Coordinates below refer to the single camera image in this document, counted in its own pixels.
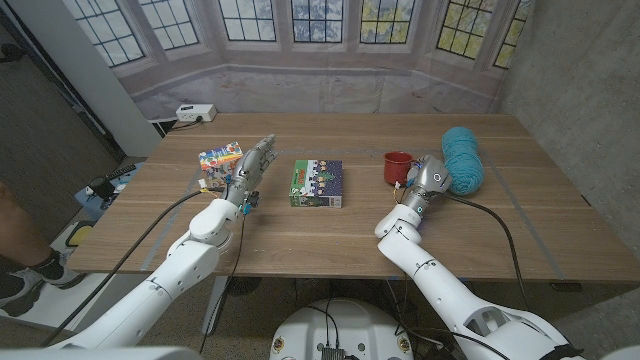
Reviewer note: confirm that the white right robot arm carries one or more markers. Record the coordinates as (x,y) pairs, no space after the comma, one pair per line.
(440,290)

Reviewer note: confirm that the person's bare leg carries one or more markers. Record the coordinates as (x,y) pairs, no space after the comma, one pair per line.
(17,230)

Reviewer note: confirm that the green christmas puzzle box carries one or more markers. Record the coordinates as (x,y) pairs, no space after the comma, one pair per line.
(316,184)

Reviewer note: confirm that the grey sneaker with black sock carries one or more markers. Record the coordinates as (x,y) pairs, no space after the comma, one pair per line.
(60,275)

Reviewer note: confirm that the dark grey sneaker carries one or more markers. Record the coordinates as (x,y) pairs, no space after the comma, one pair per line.
(17,297)

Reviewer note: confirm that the printed window backdrop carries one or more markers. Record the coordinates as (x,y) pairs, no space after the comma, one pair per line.
(320,90)

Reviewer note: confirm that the teal yarn skein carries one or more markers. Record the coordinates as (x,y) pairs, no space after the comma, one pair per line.
(462,155)

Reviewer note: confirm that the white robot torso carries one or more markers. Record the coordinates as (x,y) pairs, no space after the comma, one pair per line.
(370,325)

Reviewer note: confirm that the black round device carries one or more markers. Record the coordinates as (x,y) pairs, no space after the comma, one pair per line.
(102,187)

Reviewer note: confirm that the colourful printed small box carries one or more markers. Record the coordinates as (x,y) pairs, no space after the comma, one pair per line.
(219,160)

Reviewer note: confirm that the yellow black foot pedal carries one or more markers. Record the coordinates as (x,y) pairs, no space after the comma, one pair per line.
(80,235)

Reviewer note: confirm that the black remote control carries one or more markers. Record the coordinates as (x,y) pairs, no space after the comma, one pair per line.
(120,171)

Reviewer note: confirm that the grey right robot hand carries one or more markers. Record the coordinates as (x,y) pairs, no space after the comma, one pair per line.
(430,177)

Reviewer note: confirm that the black round floor fan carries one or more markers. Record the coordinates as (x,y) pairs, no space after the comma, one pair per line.
(244,285)

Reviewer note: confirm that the red speckled enamel cup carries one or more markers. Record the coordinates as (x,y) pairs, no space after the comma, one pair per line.
(396,170)

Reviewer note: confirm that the grey metal table leg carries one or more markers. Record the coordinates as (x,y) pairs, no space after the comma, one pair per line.
(215,305)

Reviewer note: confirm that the white power strip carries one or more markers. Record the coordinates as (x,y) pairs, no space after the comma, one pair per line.
(196,113)

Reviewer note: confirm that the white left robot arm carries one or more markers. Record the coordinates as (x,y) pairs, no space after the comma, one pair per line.
(170,280)

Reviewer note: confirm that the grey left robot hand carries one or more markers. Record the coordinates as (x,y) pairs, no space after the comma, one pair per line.
(250,170)

